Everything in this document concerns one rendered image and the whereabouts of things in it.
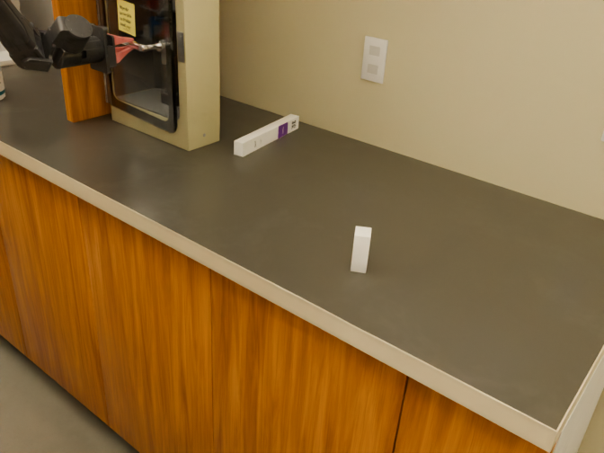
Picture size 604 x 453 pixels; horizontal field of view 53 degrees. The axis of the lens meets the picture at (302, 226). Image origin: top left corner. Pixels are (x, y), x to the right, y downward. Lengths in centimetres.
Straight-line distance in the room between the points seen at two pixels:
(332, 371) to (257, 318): 18
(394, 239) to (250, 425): 51
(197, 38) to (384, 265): 73
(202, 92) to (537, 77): 79
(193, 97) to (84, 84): 38
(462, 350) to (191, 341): 65
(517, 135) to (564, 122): 11
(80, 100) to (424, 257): 107
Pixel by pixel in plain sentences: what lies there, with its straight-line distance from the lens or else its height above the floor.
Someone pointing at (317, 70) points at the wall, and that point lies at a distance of 179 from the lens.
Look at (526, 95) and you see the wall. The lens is 151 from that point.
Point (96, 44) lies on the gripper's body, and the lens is 146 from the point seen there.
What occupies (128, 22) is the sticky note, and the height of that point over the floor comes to 123.
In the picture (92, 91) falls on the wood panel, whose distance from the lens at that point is 182.
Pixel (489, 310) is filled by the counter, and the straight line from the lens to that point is 107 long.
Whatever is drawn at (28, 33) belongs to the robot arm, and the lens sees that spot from 136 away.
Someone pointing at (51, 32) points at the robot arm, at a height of 125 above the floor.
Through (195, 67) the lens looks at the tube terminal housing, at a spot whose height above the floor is 115.
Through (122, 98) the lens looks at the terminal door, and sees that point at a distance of 171.
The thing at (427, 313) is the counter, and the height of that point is 94.
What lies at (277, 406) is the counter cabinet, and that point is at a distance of 127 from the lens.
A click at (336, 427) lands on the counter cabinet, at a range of 118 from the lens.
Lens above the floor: 154
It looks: 29 degrees down
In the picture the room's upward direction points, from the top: 4 degrees clockwise
